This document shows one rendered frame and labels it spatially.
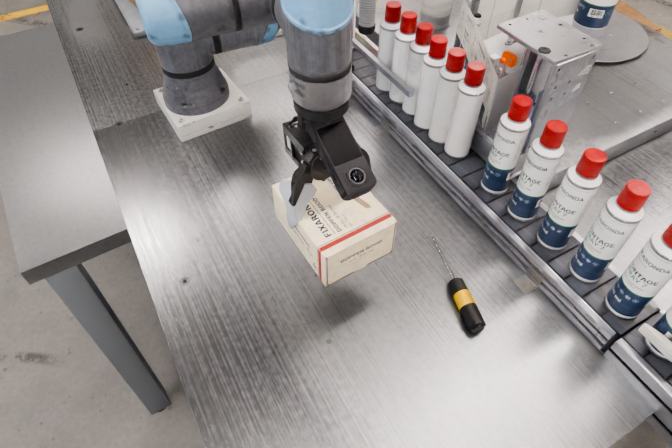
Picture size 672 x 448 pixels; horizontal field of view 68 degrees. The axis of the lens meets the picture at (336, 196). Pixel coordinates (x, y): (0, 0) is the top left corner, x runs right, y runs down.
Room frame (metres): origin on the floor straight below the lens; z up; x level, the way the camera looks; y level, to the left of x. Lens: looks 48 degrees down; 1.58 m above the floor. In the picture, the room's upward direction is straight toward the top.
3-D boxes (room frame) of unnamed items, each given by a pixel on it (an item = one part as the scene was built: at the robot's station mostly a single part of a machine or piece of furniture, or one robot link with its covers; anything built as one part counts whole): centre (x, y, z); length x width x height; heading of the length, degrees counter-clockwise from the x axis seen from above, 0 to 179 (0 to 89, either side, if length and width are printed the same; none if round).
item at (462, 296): (0.48, -0.20, 0.84); 0.20 x 0.03 x 0.03; 15
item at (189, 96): (0.97, 0.33, 0.92); 0.15 x 0.15 x 0.10
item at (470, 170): (1.09, -0.07, 0.86); 1.65 x 0.08 x 0.04; 29
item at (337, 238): (0.49, 0.01, 0.99); 0.16 x 0.12 x 0.07; 32
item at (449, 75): (0.81, -0.22, 0.98); 0.05 x 0.05 x 0.20
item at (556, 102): (0.77, -0.35, 1.01); 0.14 x 0.13 x 0.26; 29
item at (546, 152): (0.60, -0.34, 0.98); 0.05 x 0.05 x 0.20
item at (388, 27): (0.99, -0.12, 0.98); 0.05 x 0.05 x 0.20
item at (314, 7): (0.52, 0.02, 1.30); 0.09 x 0.08 x 0.11; 21
